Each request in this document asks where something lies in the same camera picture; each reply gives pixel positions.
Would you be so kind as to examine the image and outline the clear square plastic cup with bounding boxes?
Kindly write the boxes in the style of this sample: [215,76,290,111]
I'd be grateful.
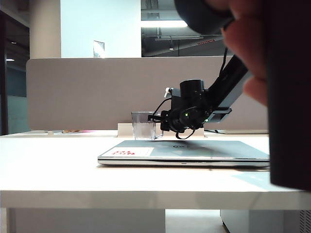
[131,111,164,141]

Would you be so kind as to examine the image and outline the black camera cable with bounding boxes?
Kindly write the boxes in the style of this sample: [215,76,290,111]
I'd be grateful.
[154,96,172,115]

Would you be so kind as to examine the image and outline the white desk support panel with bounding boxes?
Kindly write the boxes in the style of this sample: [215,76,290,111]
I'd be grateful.
[6,209,166,233]

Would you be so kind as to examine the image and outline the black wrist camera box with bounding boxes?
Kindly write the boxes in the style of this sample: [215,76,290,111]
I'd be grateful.
[164,87,186,110]

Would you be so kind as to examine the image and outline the beige fabric desk partition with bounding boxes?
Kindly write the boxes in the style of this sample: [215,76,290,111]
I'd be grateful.
[25,57,270,132]

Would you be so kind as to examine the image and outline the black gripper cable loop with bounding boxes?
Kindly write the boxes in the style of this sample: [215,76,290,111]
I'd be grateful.
[175,128,195,140]

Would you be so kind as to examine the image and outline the blurred person hand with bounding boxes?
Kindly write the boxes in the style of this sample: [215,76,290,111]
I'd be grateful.
[221,0,270,106]

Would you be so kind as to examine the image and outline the white red-lettered sticker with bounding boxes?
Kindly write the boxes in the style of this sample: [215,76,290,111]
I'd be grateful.
[106,147,154,157]

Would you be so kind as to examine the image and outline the silver Dell laptop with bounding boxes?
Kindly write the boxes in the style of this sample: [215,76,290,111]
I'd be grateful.
[97,140,271,168]

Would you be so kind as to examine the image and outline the red ceiling LED sign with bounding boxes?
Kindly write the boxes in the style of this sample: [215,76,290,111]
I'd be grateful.
[197,38,216,46]

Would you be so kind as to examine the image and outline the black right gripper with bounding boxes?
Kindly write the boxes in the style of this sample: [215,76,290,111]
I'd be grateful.
[147,106,212,133]

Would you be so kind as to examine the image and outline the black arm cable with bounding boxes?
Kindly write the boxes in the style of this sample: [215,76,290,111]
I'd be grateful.
[217,46,229,83]

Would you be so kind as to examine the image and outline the pink papers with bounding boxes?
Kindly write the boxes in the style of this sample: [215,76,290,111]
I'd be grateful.
[52,130,98,135]

